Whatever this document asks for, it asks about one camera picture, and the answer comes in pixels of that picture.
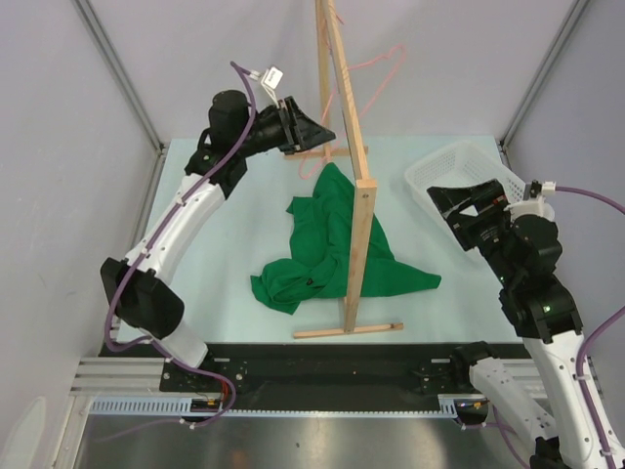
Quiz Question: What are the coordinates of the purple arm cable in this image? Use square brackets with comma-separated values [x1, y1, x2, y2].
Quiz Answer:
[95, 61, 260, 444]
[487, 185, 625, 469]

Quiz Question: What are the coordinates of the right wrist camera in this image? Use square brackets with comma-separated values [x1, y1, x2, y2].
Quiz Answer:
[506, 180, 557, 222]

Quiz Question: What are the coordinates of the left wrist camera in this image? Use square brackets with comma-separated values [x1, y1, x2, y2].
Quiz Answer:
[260, 65, 284, 106]

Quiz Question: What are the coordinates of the white slotted cable duct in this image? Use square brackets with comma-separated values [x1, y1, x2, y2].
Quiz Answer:
[90, 394, 488, 418]

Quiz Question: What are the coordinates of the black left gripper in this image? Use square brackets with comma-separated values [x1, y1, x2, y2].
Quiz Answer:
[234, 97, 334, 158]

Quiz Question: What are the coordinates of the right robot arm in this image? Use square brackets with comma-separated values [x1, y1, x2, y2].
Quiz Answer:
[427, 179, 624, 468]

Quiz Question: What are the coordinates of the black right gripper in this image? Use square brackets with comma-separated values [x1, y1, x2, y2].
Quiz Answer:
[426, 177, 516, 283]

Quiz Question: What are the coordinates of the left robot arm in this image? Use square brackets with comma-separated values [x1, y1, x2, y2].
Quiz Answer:
[101, 90, 336, 391]

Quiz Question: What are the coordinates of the right aluminium frame post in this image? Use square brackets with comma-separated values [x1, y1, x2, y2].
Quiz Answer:
[499, 0, 593, 151]

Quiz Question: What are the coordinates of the white plastic basket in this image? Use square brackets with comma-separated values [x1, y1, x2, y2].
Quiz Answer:
[403, 140, 557, 253]

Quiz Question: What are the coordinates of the pink wire hanger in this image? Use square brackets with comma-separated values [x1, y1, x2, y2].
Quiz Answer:
[296, 0, 407, 180]

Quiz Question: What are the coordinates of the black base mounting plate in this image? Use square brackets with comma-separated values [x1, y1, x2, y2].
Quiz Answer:
[100, 341, 538, 411]

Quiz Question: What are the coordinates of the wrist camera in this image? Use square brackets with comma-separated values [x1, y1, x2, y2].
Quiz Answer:
[260, 65, 284, 106]
[506, 180, 557, 222]

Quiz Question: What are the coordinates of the wooden clothes rack stand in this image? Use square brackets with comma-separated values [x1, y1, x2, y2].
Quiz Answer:
[283, 0, 405, 340]

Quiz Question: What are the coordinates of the green t shirt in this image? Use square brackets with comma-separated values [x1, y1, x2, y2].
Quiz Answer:
[250, 163, 441, 315]

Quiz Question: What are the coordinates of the aluminium frame post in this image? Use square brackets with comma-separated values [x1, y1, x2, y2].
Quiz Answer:
[499, 0, 593, 151]
[70, 0, 167, 155]

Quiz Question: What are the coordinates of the left aluminium frame post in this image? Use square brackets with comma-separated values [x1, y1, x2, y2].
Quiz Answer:
[70, 0, 167, 155]

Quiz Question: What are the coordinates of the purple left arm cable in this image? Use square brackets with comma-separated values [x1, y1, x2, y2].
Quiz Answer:
[95, 61, 260, 444]

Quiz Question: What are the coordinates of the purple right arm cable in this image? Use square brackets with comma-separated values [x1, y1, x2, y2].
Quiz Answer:
[487, 185, 625, 469]

